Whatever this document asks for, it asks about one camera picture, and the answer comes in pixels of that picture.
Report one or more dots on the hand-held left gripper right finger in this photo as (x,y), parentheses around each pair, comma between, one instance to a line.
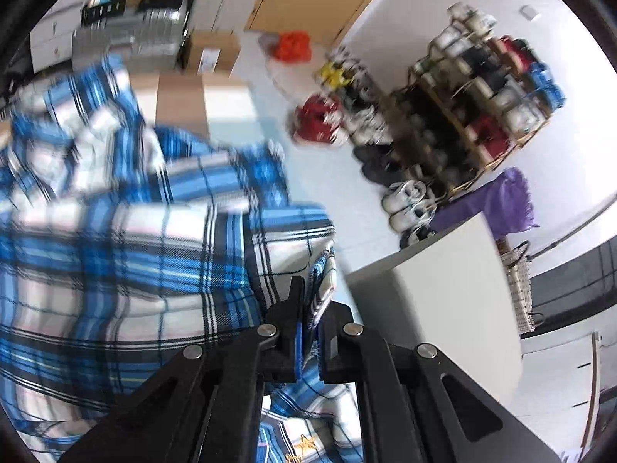
(332,342)

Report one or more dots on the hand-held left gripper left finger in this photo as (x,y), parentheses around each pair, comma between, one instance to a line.
(299,347)

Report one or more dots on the blue plaid shirt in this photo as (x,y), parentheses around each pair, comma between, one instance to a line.
(144,251)

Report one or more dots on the white table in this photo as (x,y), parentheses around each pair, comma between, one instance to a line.
(434,308)

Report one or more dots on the wicker basket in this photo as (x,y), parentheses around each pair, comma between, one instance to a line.
(518,289)

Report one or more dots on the red bag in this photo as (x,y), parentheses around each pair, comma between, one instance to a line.
(315,120)

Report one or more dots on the purple cloth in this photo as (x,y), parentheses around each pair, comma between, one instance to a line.
(506,197)

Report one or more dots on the wooden shoe rack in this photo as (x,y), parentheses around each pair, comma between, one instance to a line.
(488,168)

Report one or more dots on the black low furniture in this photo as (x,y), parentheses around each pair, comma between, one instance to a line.
(573,284)

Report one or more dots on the brown white checked bed sheet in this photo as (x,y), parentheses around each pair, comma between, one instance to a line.
(178,101)

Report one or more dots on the rows of assorted shoes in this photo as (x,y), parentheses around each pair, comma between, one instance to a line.
(462,87)

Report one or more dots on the orange bag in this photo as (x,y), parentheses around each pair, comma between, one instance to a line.
(291,47)

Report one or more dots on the cardboard box with label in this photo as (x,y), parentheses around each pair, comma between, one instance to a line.
(212,53)

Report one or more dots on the silver suitcase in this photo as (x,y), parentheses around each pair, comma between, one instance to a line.
(130,41)

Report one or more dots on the black crate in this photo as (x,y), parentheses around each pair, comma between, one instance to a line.
(103,9)

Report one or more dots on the white drawer cabinet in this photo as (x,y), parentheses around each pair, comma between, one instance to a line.
(53,38)

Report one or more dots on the white wall switch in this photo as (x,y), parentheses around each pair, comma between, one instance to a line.
(531,13)

